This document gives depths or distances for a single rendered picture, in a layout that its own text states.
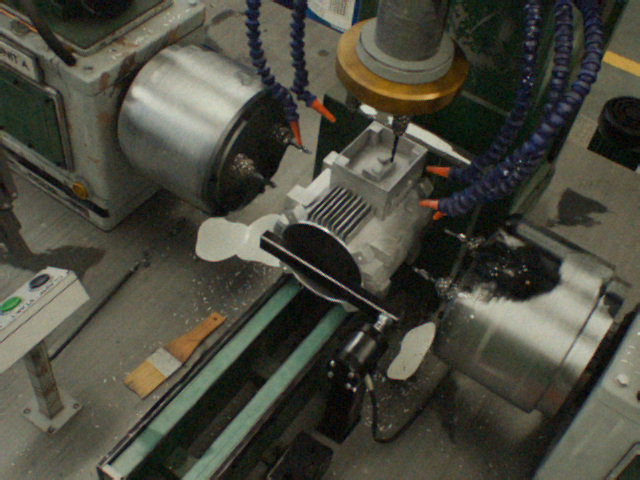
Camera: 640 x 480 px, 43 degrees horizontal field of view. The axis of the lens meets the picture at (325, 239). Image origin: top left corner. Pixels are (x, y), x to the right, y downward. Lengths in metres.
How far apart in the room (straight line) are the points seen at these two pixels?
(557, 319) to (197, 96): 0.63
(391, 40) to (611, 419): 0.56
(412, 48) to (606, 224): 0.83
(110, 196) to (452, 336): 0.69
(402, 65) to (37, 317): 0.58
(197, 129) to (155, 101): 0.09
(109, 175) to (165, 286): 0.22
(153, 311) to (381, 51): 0.64
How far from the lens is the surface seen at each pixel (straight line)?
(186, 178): 1.31
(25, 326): 1.15
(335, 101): 1.34
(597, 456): 1.19
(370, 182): 1.21
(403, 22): 1.05
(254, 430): 1.20
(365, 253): 1.19
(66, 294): 1.17
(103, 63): 1.37
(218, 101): 1.29
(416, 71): 1.08
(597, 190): 1.85
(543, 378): 1.14
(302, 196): 1.27
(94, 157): 1.46
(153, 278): 1.51
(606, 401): 1.09
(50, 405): 1.34
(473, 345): 1.16
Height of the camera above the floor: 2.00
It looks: 49 degrees down
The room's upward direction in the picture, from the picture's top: 9 degrees clockwise
